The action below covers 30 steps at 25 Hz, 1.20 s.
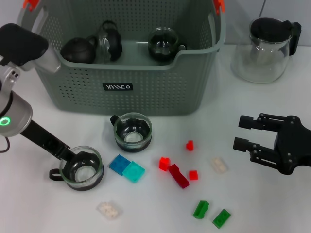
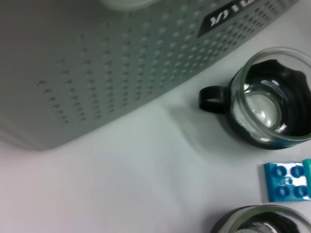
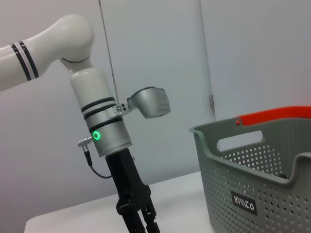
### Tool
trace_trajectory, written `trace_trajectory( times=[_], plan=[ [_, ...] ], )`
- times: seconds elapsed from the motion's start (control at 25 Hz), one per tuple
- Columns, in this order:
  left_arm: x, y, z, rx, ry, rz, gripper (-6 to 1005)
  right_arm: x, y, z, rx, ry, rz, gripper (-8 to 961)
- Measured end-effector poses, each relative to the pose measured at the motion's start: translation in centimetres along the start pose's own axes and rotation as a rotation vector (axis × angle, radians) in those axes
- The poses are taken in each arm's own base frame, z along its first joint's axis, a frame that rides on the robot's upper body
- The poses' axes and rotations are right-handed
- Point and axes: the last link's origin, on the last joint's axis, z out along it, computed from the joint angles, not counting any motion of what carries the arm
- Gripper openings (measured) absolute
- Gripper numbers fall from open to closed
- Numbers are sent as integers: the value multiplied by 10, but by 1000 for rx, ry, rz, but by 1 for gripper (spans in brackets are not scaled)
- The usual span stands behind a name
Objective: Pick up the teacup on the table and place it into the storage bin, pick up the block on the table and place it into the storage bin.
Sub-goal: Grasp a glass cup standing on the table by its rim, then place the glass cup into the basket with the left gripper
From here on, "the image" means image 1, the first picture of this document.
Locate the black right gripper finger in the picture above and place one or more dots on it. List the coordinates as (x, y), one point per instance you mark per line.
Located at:
(260, 151)
(262, 121)

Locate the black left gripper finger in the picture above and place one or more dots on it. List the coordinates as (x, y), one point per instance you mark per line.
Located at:
(82, 157)

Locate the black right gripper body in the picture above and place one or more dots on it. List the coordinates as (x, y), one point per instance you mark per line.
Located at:
(294, 148)

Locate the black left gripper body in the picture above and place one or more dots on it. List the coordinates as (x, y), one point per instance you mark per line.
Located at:
(46, 140)

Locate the glass teacup with black sleeve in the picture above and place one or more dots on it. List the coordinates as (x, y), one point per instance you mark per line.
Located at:
(161, 46)
(132, 138)
(82, 185)

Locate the blue building block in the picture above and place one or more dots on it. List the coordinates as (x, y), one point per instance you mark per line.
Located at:
(119, 165)

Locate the teal building block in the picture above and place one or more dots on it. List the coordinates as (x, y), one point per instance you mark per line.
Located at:
(133, 171)

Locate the white building block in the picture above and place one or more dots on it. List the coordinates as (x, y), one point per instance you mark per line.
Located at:
(109, 210)
(219, 165)

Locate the black lidded glass jar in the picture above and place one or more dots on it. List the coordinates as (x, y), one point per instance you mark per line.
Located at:
(114, 43)

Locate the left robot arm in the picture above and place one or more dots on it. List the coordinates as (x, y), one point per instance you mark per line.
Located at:
(14, 114)

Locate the small red building block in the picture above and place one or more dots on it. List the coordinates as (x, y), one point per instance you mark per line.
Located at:
(193, 175)
(190, 145)

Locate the green flat building block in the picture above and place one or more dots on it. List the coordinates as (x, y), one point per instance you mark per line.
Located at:
(221, 218)

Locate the green channel building block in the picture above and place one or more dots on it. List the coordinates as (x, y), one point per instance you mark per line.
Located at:
(200, 210)

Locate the long dark red block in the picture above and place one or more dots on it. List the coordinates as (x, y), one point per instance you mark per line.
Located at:
(178, 176)

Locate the grey perforated storage basket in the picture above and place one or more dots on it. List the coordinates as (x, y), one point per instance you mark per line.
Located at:
(145, 92)

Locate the glass carafe with black lid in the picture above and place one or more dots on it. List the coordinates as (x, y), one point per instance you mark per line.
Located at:
(269, 29)

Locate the dark clay teapot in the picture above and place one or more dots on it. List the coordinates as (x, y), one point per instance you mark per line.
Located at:
(77, 51)

